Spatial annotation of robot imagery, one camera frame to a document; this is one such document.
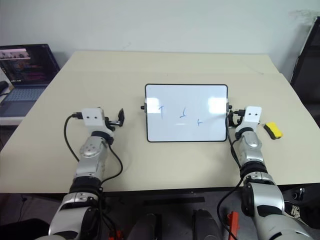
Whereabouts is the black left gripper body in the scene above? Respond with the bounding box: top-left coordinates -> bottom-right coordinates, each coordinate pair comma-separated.
104,116 -> 121,132

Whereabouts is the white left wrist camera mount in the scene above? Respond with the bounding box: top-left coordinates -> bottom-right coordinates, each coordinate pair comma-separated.
81,106 -> 113,133

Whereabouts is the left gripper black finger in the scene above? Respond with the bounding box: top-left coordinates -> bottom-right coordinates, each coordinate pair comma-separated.
117,108 -> 126,128

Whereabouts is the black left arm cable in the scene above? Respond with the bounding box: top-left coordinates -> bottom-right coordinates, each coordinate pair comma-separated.
63,112 -> 124,191

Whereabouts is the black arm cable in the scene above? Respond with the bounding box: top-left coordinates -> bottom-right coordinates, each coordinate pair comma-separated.
63,112 -> 124,191
216,109 -> 248,240

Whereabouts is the tall red plastic clamp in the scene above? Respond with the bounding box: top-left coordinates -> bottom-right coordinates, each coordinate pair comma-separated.
228,211 -> 240,240

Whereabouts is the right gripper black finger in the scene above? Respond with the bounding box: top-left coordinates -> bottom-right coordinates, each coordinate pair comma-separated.
227,110 -> 237,127

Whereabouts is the small black-framed whiteboard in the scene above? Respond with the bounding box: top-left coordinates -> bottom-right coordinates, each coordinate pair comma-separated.
139,83 -> 233,144

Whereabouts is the open blue laptop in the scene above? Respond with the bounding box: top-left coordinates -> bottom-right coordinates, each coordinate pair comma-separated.
0,44 -> 61,118

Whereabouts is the black caster wheel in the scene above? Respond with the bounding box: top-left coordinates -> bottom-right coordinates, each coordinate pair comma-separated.
290,187 -> 306,201

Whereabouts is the black flat bar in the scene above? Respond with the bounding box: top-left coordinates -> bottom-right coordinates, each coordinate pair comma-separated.
144,197 -> 206,205

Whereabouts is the white side desk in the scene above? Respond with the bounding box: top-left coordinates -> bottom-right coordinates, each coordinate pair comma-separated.
0,114 -> 29,126

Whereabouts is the dark rounded shape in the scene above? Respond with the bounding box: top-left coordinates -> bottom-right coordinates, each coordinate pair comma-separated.
191,209 -> 221,240

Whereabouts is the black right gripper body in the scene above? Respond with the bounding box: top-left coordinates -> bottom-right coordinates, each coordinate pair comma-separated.
233,114 -> 245,128

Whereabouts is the black chair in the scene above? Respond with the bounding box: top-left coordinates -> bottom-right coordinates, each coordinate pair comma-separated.
289,16 -> 320,111

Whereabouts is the yellow and black eraser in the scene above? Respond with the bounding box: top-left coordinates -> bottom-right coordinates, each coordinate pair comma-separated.
263,121 -> 285,139

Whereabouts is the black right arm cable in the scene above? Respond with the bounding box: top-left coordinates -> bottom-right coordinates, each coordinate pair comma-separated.
216,109 -> 248,240

